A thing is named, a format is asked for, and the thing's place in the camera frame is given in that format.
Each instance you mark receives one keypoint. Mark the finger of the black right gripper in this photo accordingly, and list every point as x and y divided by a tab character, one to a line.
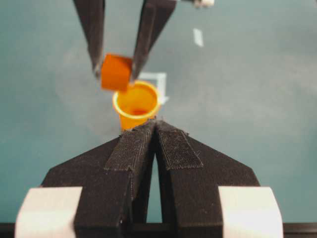
91	14

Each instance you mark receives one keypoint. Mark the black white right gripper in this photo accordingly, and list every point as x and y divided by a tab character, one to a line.
153	18

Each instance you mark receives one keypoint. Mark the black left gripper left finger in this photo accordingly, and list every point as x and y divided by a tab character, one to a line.
115	179

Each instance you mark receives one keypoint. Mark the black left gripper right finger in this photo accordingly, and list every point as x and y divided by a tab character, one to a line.
190	173

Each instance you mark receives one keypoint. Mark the orange cube block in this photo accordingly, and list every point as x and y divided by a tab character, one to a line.
115	72

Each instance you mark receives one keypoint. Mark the small light blue tape strip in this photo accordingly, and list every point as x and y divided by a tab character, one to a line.
198	37

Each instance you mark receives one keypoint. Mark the light blue tape square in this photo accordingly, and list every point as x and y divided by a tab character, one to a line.
160	79

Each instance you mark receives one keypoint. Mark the yellow orange plastic cup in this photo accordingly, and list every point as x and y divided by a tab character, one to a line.
136	105

